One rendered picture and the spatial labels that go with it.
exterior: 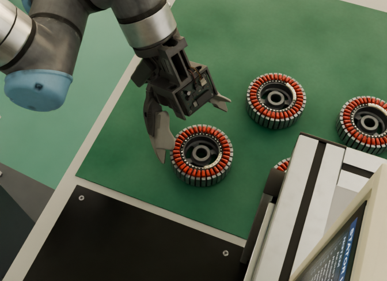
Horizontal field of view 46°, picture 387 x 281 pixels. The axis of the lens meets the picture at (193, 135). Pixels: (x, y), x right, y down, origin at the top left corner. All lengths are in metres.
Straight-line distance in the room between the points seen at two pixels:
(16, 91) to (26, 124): 1.28
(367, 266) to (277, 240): 0.22
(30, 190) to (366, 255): 1.56
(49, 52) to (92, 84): 1.32
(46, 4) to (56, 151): 1.17
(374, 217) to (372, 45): 0.88
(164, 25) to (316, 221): 0.35
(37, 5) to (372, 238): 0.54
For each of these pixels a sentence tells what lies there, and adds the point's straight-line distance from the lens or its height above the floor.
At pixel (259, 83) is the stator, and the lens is 0.88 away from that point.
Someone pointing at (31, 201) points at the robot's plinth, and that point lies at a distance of 1.68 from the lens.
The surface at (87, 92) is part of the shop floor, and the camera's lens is 1.88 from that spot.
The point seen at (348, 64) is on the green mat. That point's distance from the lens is 1.00.
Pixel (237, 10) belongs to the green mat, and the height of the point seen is 0.75.
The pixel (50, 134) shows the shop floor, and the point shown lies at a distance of 1.81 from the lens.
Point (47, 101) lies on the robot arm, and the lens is 0.59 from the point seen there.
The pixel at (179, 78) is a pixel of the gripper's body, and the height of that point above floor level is 0.97.
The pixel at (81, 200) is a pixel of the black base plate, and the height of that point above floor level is 0.77.
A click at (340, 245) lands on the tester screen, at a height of 1.27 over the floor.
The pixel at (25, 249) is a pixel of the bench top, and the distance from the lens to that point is 0.82.
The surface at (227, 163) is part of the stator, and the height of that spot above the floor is 0.78.
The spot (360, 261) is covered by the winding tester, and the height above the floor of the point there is 1.32.
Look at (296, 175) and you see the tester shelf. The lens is 0.42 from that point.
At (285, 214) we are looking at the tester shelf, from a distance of 0.41.
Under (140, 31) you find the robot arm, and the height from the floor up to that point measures 1.03.
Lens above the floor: 1.49
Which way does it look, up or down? 60 degrees down
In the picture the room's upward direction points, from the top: straight up
